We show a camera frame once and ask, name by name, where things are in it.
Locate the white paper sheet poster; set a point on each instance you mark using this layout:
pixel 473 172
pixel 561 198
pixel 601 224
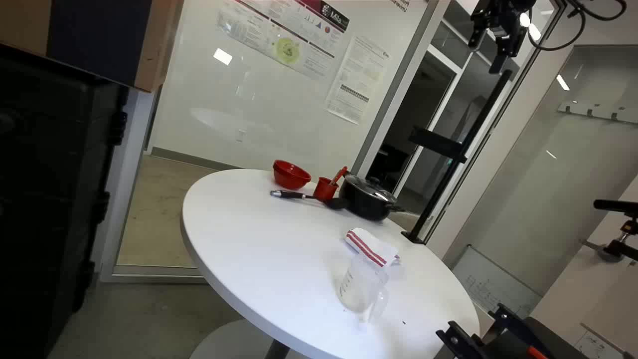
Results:
pixel 360 80

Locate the white towel with red stripes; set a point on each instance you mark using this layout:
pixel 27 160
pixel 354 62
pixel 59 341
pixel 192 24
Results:
pixel 370 247

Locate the black cooking pot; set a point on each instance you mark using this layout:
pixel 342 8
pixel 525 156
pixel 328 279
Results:
pixel 366 208

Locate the black workbench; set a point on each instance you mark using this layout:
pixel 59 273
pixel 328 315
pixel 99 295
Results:
pixel 565 349

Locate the coat hook rail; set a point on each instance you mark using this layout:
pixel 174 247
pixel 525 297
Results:
pixel 599 112

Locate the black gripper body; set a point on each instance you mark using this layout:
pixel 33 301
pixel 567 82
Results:
pixel 499 12

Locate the red bowl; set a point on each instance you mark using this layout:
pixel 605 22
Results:
pixel 290 176

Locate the white cabinet with label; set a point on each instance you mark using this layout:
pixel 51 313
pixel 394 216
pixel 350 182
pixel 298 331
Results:
pixel 585 291

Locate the black stand pole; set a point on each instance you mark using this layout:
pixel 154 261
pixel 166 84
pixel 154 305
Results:
pixel 459 150

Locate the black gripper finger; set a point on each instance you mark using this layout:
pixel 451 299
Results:
pixel 477 32
pixel 503 50

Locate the black cabinet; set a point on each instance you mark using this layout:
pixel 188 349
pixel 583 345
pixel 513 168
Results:
pixel 47 200

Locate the white round table base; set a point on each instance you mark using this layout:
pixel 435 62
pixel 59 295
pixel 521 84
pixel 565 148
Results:
pixel 226 341

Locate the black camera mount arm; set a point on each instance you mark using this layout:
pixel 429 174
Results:
pixel 621 208

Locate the clear plastic measuring jug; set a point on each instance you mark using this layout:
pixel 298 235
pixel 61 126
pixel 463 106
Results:
pixel 358 289

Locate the black pot lid with knob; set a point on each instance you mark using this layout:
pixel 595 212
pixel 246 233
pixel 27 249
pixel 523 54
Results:
pixel 368 190

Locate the black ladle spoon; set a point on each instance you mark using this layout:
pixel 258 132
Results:
pixel 290 194

